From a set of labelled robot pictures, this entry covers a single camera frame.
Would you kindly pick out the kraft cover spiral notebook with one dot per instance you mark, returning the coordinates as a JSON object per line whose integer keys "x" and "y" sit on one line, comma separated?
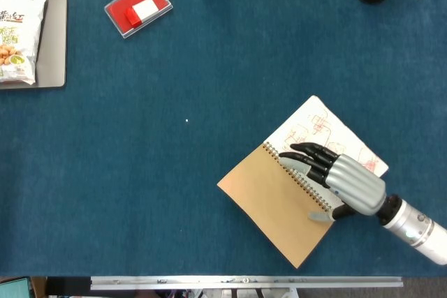
{"x": 265, "y": 200}

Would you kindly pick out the red white stamp block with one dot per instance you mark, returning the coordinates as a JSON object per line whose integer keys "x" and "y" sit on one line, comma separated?
{"x": 145, "y": 10}

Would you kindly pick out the aluminium table edge rail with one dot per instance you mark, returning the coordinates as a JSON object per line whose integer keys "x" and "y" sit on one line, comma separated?
{"x": 244, "y": 282}

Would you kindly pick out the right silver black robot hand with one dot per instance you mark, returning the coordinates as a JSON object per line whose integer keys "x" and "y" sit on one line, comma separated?
{"x": 356, "y": 183}

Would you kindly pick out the red ink pad tray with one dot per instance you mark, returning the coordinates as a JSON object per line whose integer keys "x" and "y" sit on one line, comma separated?
{"x": 118, "y": 15}

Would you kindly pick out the teal screen device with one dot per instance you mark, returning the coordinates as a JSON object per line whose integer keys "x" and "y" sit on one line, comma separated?
{"x": 14, "y": 289}

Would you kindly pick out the white snack bag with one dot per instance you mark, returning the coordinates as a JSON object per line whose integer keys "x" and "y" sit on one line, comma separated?
{"x": 17, "y": 33}

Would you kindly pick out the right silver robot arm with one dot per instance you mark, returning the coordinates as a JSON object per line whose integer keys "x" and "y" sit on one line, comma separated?
{"x": 412, "y": 224}

